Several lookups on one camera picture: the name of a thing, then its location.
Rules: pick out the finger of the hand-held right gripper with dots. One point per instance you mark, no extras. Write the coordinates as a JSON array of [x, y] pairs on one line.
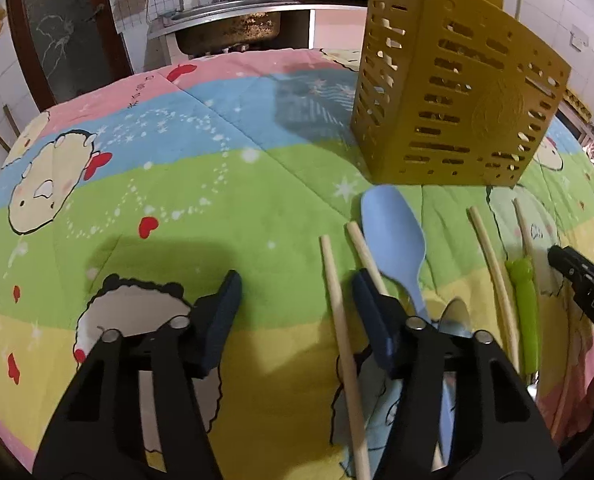
[[587, 290]]

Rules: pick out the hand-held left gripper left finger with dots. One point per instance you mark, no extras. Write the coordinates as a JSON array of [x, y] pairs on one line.
[[222, 320]]

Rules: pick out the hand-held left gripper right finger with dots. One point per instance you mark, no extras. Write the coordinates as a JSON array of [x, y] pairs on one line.
[[372, 305]]

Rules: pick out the wooden chopstick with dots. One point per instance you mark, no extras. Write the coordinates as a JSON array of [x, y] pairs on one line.
[[364, 255], [523, 227], [492, 265], [339, 320]]

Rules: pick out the light blue plastic spoon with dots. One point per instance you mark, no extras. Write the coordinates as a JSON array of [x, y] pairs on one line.
[[392, 230]]

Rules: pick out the metal spoon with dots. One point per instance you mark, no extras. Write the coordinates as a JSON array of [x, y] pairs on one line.
[[457, 317]]

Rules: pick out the yellow perforated utensil holder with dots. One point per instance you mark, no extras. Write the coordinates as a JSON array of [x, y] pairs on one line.
[[452, 110]]

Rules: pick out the colourful printed blanket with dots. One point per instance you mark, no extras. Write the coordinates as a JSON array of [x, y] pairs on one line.
[[177, 185]]

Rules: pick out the yellow egg tray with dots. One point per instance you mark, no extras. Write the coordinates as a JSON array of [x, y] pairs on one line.
[[574, 102]]

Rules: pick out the pink kitchen cabinet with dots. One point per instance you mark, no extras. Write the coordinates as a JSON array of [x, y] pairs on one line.
[[337, 27]]

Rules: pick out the wooden sticks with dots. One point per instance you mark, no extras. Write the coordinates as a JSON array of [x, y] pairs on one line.
[[11, 122]]

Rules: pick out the stainless steel sink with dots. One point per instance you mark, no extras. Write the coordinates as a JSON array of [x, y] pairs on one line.
[[227, 27]]

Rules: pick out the dark wooden glass door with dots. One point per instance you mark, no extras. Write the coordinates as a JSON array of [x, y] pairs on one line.
[[67, 25]]

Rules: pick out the white wall socket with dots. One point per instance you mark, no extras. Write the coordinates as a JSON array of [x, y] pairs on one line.
[[580, 41]]

